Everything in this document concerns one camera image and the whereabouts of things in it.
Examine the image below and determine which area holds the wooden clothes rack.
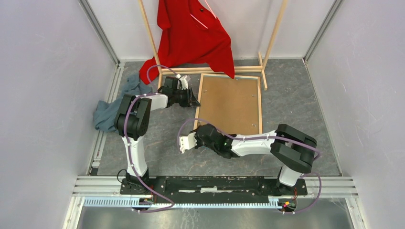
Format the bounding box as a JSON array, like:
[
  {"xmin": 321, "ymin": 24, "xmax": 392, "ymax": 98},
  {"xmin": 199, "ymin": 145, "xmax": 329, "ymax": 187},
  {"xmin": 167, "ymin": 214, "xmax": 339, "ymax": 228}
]
[{"xmin": 138, "ymin": 0, "xmax": 288, "ymax": 90}]

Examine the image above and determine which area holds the white cable duct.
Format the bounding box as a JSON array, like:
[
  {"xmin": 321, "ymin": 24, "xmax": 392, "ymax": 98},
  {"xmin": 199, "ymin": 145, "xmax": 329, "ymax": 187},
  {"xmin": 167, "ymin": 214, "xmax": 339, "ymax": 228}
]
[{"xmin": 84, "ymin": 197, "xmax": 284, "ymax": 209}]

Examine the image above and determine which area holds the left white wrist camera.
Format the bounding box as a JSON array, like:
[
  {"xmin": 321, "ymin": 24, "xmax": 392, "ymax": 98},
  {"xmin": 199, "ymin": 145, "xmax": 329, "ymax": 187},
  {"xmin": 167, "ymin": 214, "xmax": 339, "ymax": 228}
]
[{"xmin": 175, "ymin": 74, "xmax": 191, "ymax": 90}]

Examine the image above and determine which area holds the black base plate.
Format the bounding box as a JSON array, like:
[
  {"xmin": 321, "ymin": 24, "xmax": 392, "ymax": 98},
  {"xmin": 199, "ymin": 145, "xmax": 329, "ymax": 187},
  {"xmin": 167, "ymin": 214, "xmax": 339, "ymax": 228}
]
[{"xmin": 120, "ymin": 176, "xmax": 308, "ymax": 204}]

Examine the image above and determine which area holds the pink clothes hanger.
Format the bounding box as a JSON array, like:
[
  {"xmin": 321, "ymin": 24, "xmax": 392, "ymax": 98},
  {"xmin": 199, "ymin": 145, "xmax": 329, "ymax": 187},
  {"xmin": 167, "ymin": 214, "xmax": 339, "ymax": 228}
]
[{"xmin": 188, "ymin": 0, "xmax": 217, "ymax": 29}]

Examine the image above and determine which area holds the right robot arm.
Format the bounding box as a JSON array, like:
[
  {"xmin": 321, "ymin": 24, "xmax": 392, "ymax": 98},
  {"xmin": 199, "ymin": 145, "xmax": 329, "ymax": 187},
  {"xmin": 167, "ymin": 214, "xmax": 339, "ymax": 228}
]
[{"xmin": 192, "ymin": 124, "xmax": 320, "ymax": 195}]

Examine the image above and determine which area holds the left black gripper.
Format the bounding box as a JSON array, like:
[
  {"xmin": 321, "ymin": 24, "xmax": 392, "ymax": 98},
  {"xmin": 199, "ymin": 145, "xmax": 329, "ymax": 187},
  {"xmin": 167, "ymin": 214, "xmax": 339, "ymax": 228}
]
[{"xmin": 172, "ymin": 87, "xmax": 200, "ymax": 108}]

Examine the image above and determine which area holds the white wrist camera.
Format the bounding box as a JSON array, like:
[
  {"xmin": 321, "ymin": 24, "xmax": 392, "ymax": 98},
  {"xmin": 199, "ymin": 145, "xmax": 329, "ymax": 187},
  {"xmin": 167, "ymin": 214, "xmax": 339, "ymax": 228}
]
[
  {"xmin": 175, "ymin": 74, "xmax": 191, "ymax": 90},
  {"xmin": 179, "ymin": 132, "xmax": 197, "ymax": 154}
]

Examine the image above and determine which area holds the grey-blue cloth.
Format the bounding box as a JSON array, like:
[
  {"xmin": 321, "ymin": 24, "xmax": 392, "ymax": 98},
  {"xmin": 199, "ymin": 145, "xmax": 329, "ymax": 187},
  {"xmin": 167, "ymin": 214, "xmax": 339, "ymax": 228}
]
[{"xmin": 93, "ymin": 73, "xmax": 152, "ymax": 132}]

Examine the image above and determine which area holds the red shirt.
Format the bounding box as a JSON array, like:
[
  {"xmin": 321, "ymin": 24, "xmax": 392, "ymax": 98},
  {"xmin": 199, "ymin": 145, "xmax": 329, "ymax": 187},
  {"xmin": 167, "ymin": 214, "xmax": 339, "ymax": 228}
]
[{"xmin": 157, "ymin": 0, "xmax": 235, "ymax": 79}]

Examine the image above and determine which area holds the blue picture frame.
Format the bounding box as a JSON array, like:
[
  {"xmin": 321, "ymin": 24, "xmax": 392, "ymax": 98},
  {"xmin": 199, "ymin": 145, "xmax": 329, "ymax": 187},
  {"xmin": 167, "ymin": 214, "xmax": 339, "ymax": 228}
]
[{"xmin": 194, "ymin": 73, "xmax": 263, "ymax": 135}]

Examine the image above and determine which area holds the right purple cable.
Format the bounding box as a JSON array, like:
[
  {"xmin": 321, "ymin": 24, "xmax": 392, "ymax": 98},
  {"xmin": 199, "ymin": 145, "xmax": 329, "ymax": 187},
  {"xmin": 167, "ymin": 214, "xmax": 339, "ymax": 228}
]
[{"xmin": 176, "ymin": 118, "xmax": 323, "ymax": 214}]

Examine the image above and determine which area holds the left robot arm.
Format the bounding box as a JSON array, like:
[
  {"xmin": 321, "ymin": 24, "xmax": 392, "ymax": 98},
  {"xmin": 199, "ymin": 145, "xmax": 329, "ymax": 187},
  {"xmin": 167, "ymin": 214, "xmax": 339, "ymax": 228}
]
[{"xmin": 114, "ymin": 74, "xmax": 200, "ymax": 195}]

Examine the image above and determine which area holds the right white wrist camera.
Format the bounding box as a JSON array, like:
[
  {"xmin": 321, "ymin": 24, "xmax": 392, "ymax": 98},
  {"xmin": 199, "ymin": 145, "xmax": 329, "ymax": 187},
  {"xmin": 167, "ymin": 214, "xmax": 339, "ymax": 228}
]
[{"xmin": 179, "ymin": 132, "xmax": 197, "ymax": 154}]

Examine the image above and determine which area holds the purple cable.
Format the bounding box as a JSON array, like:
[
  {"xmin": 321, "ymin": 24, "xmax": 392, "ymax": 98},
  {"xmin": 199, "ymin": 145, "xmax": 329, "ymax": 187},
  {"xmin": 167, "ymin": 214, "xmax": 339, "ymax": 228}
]
[
  {"xmin": 122, "ymin": 64, "xmax": 175, "ymax": 214},
  {"xmin": 176, "ymin": 118, "xmax": 323, "ymax": 214}
]

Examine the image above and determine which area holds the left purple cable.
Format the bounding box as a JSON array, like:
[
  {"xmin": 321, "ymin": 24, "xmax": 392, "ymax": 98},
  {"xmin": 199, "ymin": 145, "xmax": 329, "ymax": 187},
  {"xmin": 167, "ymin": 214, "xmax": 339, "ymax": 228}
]
[{"xmin": 122, "ymin": 64, "xmax": 175, "ymax": 214}]

